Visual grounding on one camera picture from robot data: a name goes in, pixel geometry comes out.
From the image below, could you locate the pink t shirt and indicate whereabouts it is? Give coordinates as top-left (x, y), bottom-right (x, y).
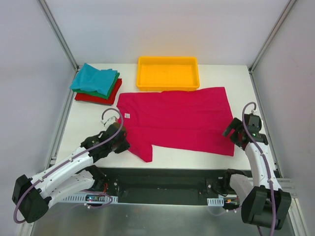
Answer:
top-left (117, 87), bottom-right (234, 162)

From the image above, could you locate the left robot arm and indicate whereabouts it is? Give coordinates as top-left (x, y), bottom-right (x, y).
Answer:
top-left (12, 122), bottom-right (130, 224)

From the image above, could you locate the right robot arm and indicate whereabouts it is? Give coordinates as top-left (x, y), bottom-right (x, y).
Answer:
top-left (213, 114), bottom-right (291, 232)

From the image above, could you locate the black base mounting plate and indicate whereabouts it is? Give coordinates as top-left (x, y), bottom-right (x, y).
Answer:
top-left (85, 166), bottom-right (252, 206)

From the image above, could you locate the folded green t shirt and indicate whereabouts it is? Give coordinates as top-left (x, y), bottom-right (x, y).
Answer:
top-left (70, 70), bottom-right (122, 99)

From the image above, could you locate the folded red t shirt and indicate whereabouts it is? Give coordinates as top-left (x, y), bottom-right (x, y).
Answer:
top-left (74, 78), bottom-right (122, 106)

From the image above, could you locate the folded teal t shirt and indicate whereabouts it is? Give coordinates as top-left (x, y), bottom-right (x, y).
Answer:
top-left (70, 63), bottom-right (120, 99)

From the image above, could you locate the yellow plastic tray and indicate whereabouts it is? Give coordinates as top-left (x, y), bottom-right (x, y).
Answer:
top-left (136, 56), bottom-right (200, 91)

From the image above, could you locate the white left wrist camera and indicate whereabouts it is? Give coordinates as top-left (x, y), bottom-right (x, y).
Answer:
top-left (100, 116), bottom-right (118, 126)

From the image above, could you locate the aluminium right side rail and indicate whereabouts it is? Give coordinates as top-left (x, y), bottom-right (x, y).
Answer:
top-left (249, 70), bottom-right (283, 177)

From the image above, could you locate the aluminium rail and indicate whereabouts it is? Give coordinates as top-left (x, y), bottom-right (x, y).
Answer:
top-left (249, 70), bottom-right (283, 177)
top-left (43, 86), bottom-right (74, 170)
top-left (31, 173), bottom-right (298, 197)

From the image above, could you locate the white slotted cable duct left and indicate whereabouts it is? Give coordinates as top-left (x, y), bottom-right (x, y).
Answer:
top-left (60, 193), bottom-right (118, 204)

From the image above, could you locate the white slotted cable duct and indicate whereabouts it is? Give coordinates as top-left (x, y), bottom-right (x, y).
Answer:
top-left (207, 197), bottom-right (224, 207)
top-left (60, 193), bottom-right (118, 204)

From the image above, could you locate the aluminium front rail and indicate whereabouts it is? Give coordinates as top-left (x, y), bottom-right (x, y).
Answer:
top-left (31, 173), bottom-right (298, 197)

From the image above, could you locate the aluminium left side rail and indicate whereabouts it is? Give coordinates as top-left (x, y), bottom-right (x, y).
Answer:
top-left (43, 86), bottom-right (74, 170)

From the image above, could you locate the white slotted cable duct right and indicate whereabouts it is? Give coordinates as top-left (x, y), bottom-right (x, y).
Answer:
top-left (207, 197), bottom-right (224, 207)

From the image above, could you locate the aluminium corner post left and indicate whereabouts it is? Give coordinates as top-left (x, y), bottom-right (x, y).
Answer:
top-left (37, 0), bottom-right (79, 72)

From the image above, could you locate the aluminium corner post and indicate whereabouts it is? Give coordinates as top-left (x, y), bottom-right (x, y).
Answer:
top-left (37, 0), bottom-right (79, 72)
top-left (249, 0), bottom-right (298, 74)

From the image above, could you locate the aluminium corner post right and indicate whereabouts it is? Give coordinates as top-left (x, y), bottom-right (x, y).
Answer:
top-left (249, 0), bottom-right (298, 74)

